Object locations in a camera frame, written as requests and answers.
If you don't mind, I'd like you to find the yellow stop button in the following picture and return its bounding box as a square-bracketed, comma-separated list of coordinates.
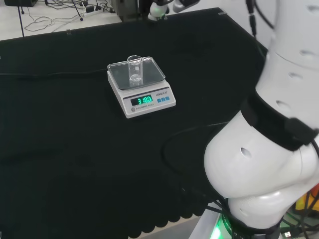
[295, 183, 319, 218]

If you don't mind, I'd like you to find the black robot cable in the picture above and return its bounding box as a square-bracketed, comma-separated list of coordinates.
[162, 121, 234, 209]

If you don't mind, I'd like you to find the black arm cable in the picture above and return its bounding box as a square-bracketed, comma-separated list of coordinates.
[245, 0, 275, 38]

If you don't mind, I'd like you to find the white electronic balance steel pan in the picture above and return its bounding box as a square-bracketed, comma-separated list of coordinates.
[107, 55, 177, 120]

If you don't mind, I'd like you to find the white power strip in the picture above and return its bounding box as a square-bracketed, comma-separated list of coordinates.
[83, 5, 103, 17]

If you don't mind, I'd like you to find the small clear glass beaker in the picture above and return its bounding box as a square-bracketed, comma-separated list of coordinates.
[127, 55, 144, 87]

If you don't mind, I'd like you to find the blue tripod leg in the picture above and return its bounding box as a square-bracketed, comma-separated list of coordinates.
[17, 4, 25, 38]

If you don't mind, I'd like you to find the black bench cloth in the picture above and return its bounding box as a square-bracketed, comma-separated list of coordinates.
[0, 7, 275, 239]

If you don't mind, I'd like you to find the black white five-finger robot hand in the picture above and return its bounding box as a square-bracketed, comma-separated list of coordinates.
[148, 0, 172, 22]

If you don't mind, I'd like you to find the black box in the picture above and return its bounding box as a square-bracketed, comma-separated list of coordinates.
[4, 0, 38, 7]

